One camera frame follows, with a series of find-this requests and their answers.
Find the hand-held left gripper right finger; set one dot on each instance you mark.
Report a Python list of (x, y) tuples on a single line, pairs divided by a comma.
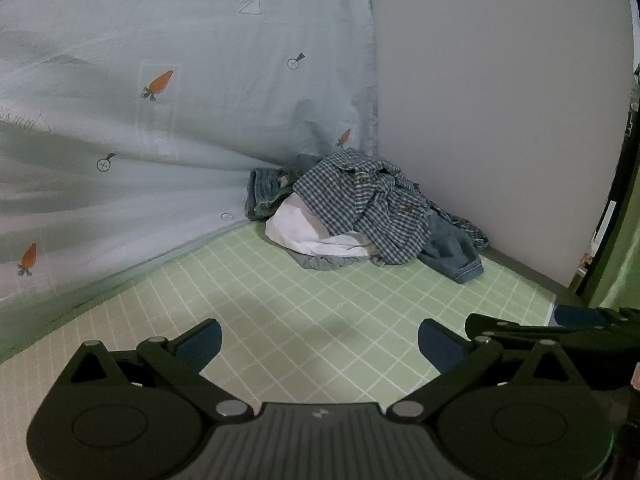
[(440, 345)]

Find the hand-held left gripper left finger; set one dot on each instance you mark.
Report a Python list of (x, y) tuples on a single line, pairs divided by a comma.
[(202, 342)]

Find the grey garment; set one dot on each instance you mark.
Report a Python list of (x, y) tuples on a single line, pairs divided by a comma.
[(320, 261)]

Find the white garment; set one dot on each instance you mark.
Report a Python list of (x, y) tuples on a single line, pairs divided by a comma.
[(295, 225)]

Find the carrot print pale sheet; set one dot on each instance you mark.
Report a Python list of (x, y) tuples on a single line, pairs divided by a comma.
[(150, 160)]

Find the blue plaid shirt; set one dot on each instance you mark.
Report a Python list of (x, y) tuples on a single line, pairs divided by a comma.
[(360, 195)]

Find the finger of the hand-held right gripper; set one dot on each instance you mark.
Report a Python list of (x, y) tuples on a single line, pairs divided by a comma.
[(525, 332), (575, 315)]

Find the blue denim garment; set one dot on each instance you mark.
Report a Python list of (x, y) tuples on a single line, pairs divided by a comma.
[(450, 250)]

